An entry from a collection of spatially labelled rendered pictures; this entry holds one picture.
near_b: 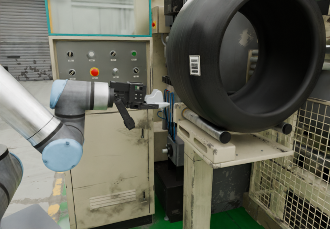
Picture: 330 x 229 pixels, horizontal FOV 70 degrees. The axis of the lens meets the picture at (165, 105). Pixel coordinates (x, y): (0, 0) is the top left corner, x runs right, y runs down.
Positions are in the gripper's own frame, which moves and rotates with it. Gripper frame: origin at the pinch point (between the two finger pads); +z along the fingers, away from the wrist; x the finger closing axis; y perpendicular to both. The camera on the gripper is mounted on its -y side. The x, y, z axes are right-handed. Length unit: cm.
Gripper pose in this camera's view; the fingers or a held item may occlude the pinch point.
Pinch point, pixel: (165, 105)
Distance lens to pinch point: 83.4
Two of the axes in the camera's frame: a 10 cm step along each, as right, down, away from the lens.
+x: -3.2, -2.3, 9.2
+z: 9.4, 0.4, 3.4
